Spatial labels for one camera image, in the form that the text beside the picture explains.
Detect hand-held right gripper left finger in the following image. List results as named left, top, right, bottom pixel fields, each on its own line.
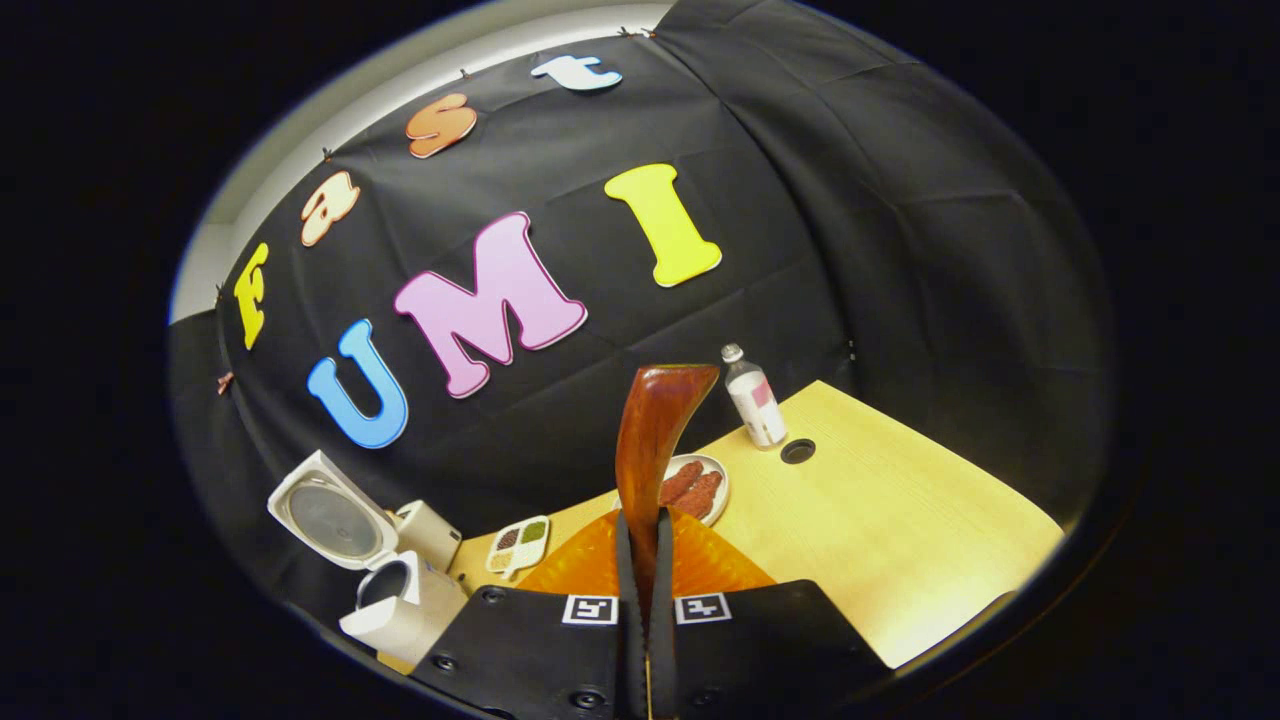
left=412, top=508, right=641, bottom=720

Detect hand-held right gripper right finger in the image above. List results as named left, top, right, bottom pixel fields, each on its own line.
left=655, top=508, right=891, bottom=720

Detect white rice cooker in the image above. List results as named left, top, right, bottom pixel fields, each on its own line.
left=267, top=450, right=469, bottom=666

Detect brown wooden spoon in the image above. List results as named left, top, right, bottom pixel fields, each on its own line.
left=615, top=364, right=721, bottom=621

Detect white divided dish of beans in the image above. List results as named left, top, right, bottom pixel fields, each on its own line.
left=486, top=515, right=551, bottom=581

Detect small white box appliance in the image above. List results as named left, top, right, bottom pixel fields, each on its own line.
left=395, top=500, right=463, bottom=573

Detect red-brown sausage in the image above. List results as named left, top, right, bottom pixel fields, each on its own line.
left=678, top=471, right=723, bottom=521
left=660, top=460, right=705, bottom=506

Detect white round plate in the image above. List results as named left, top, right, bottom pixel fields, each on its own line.
left=655, top=454, right=731, bottom=528

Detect clear bottle with pink label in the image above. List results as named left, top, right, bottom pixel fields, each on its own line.
left=721, top=343, right=788, bottom=450

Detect black backdrop cloth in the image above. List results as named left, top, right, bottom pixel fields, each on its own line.
left=168, top=0, right=1116, bottom=641

